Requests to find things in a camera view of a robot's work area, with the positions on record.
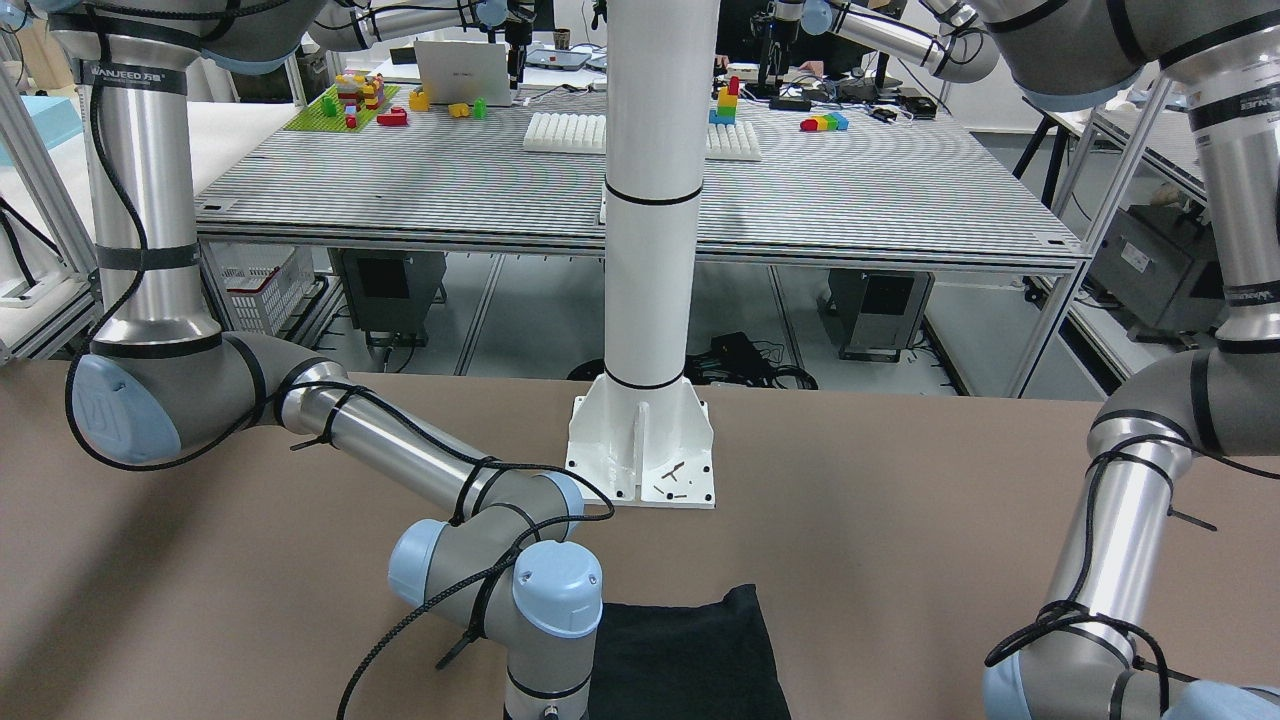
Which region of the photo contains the green lego baseplate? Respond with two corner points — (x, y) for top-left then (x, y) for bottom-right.
(283, 85), (401, 133)

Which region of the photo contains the white plastic crate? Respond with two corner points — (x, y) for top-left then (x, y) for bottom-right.
(210, 242), (315, 336)

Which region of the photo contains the black graphic t-shirt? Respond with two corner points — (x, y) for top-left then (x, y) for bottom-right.
(589, 584), (791, 719)

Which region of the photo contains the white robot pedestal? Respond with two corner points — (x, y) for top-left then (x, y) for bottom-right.
(567, 1), (718, 509)

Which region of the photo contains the white egg tray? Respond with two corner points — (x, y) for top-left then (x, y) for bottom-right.
(522, 111), (607, 155)

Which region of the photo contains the white laptop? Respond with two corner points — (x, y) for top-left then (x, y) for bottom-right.
(413, 40), (513, 108)

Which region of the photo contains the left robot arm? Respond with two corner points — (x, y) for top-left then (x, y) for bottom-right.
(975, 1), (1279, 719)

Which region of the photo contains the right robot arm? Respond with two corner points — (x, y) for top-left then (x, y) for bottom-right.
(37, 1), (604, 719)

